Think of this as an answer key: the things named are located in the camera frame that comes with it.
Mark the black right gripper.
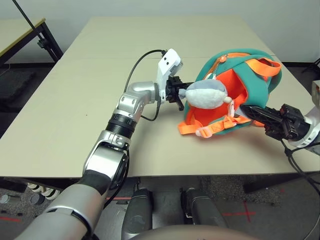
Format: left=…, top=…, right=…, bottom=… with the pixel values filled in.
left=241, top=104, right=306, bottom=141

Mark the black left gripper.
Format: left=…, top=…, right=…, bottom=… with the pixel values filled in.
left=165, top=76, right=195, bottom=111

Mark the teal and orange backpack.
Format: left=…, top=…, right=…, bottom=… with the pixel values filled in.
left=177, top=48, right=283, bottom=140

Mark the grey white plush shark charm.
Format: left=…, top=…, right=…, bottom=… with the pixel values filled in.
left=177, top=79, right=233, bottom=110

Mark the grey robot right leg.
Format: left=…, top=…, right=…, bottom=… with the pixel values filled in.
left=180, top=187, right=229, bottom=229

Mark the grey robot leg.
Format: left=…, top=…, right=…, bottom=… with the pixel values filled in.
left=121, top=187, right=154, bottom=240
left=180, top=187, right=229, bottom=229

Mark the grey robot left leg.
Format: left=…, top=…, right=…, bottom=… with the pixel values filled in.
left=121, top=187, right=154, bottom=240

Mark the beige robot torso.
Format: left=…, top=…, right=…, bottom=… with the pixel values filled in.
left=129, top=223, right=256, bottom=240

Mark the black pole with clamp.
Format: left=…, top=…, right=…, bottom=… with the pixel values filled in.
left=12, top=0, right=50, bottom=52

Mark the white black striped sneaker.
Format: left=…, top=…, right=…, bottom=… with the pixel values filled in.
left=26, top=181, right=61, bottom=200

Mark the dark grey floor mat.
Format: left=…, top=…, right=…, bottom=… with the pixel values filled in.
left=0, top=70, right=36, bottom=111

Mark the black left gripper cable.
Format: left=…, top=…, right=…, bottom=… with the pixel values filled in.
left=140, top=98, right=161, bottom=123

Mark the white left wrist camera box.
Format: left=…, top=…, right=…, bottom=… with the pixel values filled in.
left=156, top=48, right=185, bottom=100

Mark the black left wrist camera cable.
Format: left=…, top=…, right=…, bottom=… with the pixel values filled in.
left=124, top=49, right=168, bottom=91

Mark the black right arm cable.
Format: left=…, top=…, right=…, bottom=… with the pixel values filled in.
left=279, top=138, right=320, bottom=240

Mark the side table with black frame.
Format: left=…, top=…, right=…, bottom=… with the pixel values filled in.
left=0, top=17, right=64, bottom=74

